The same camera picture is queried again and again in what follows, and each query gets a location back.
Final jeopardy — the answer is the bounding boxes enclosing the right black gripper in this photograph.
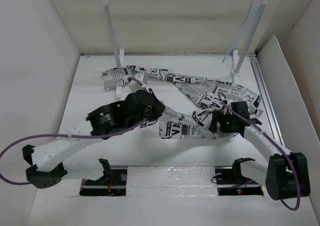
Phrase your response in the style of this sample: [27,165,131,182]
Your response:
[208,110,237,133]

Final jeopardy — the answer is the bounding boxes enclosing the black white newspaper print trousers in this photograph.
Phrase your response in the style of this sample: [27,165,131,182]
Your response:
[102,66,263,139]

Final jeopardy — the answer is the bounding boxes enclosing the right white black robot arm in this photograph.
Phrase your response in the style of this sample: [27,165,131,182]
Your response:
[209,102,311,200]

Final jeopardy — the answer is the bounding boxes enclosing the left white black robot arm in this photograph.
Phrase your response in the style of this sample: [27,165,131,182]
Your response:
[22,90,166,189]

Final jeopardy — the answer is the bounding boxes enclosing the clear blue plastic hanger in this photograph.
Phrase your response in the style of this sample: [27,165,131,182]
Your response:
[222,0,260,62]

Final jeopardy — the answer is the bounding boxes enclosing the white metal clothes rack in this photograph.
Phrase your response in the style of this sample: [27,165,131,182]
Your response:
[98,0,275,98]

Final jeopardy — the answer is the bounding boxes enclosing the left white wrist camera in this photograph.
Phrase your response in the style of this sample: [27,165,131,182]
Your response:
[129,72,148,93]

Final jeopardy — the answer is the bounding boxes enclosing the aluminium rail right side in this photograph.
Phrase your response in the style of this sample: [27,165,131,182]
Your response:
[249,54,285,146]

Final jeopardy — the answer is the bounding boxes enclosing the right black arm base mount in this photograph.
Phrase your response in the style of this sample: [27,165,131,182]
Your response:
[211,158,264,196]

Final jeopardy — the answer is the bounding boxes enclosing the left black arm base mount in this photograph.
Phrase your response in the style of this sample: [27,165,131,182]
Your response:
[79,159,128,197]

